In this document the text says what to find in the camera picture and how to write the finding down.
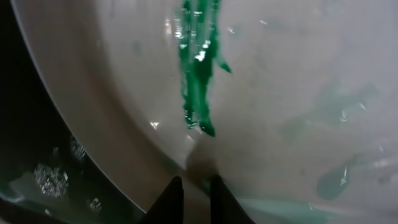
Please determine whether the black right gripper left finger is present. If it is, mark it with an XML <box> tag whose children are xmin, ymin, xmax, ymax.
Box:
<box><xmin>139</xmin><ymin>176</ymin><xmax>184</xmax><ymax>224</ymax></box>

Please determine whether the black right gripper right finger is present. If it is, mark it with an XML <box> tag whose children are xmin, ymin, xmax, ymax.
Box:
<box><xmin>210</xmin><ymin>175</ymin><xmax>254</xmax><ymax>224</ymax></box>

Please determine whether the white plate top stained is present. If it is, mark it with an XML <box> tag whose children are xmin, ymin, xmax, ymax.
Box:
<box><xmin>11</xmin><ymin>0</ymin><xmax>397</xmax><ymax>223</ymax></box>

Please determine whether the dark grey serving tray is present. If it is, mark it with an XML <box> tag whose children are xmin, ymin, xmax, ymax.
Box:
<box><xmin>1</xmin><ymin>1</ymin><xmax>144</xmax><ymax>223</ymax></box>

